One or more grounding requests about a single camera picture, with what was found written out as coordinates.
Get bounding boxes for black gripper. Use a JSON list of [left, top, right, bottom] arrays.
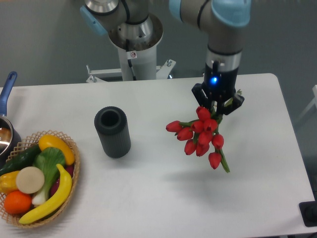
[[191, 64, 245, 115]]

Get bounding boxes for red tulip bouquet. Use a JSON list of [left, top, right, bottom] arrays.
[[165, 105, 230, 173]]

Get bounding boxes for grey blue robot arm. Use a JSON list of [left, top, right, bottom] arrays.
[[80, 0, 251, 115]]

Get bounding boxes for dark grey ribbed vase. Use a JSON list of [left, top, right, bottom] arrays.
[[94, 106, 131, 158]]

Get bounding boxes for black device at edge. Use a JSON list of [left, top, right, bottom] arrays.
[[299, 201, 317, 227]]

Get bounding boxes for purple eggplant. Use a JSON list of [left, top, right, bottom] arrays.
[[50, 165, 74, 197]]

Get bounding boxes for yellow banana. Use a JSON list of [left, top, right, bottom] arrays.
[[19, 164, 72, 225]]

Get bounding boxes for green bok choy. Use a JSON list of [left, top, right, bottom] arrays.
[[32, 147, 65, 207]]

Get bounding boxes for green cucumber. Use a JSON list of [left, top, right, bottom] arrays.
[[0, 144, 41, 176]]

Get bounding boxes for woven wicker basket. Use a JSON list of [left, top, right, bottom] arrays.
[[0, 130, 80, 229]]

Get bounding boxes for beige round disc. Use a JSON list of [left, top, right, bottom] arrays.
[[15, 167, 45, 194]]

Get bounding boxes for yellow bell pepper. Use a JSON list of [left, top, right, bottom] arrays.
[[0, 171, 20, 194]]

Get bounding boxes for orange fruit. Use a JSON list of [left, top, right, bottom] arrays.
[[3, 190, 32, 215]]

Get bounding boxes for white frame at right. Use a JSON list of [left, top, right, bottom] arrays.
[[295, 85, 317, 126]]

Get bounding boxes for blue handled saucepan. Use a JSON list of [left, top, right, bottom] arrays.
[[0, 71, 21, 168]]

